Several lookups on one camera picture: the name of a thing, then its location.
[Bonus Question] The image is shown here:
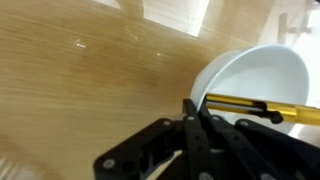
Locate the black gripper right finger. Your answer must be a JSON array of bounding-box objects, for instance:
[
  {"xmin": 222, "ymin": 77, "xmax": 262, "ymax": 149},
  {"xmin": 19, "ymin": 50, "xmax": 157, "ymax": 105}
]
[{"xmin": 199, "ymin": 103, "xmax": 320, "ymax": 180}]

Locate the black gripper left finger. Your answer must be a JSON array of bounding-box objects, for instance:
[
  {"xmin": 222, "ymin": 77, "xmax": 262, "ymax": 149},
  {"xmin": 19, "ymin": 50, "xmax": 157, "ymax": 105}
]
[{"xmin": 93, "ymin": 98, "xmax": 215, "ymax": 180}]

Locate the white bowl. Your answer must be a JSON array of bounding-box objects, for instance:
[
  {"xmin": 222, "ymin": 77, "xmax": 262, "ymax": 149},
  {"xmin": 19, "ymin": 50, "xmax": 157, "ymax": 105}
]
[{"xmin": 189, "ymin": 43, "xmax": 311, "ymax": 138}]

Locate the gold metal peeler tool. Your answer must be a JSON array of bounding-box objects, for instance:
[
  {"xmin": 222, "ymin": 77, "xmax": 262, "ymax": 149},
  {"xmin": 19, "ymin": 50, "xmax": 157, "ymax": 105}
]
[{"xmin": 204, "ymin": 93, "xmax": 320, "ymax": 127}]

